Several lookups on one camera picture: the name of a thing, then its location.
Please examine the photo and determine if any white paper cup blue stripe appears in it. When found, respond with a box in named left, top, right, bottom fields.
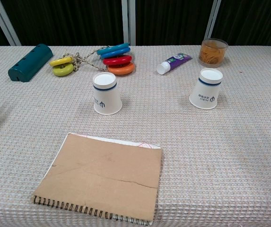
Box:
left=92, top=72, right=123, bottom=116
left=188, top=68, right=224, bottom=110

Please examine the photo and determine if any orange plastic disc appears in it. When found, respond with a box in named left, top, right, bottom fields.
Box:
left=107, top=61, right=136, bottom=77

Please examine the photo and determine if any kraft cover spiral notebook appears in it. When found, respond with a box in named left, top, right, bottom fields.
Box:
left=32, top=132, right=163, bottom=227

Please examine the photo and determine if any purple toothpaste tube white cap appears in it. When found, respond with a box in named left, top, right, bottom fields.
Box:
left=156, top=52, right=193, bottom=76

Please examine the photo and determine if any beige waffle weave tablecloth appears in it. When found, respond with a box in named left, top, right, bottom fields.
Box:
left=0, top=45, right=271, bottom=227

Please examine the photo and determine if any lime green plastic disc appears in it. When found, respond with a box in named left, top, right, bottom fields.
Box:
left=52, top=63, right=75, bottom=77

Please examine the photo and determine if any yellow plastic disc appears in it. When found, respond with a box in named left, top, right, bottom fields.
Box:
left=49, top=56, right=74, bottom=67

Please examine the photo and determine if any clear jar of rubber bands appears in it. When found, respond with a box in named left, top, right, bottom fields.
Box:
left=198, top=37, right=229, bottom=69

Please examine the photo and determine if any black curtain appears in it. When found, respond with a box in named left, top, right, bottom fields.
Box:
left=0, top=0, right=271, bottom=47

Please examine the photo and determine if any teal plastic holder block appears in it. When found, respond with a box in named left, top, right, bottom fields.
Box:
left=8, top=43, right=54, bottom=83

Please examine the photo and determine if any dark blue plastic ring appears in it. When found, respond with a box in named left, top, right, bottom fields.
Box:
left=99, top=47, right=131, bottom=60

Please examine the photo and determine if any light blue plastic ring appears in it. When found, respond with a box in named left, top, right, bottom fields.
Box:
left=96, top=42, right=131, bottom=56

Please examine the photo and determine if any braided jute rope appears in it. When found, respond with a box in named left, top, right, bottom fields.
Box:
left=61, top=44, right=113, bottom=72

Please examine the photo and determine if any upright white frame pole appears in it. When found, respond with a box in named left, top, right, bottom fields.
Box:
left=121, top=0, right=137, bottom=46

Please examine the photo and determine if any slanted white frame pole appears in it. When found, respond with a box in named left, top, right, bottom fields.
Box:
left=203, top=0, right=222, bottom=44
left=0, top=0, right=22, bottom=46

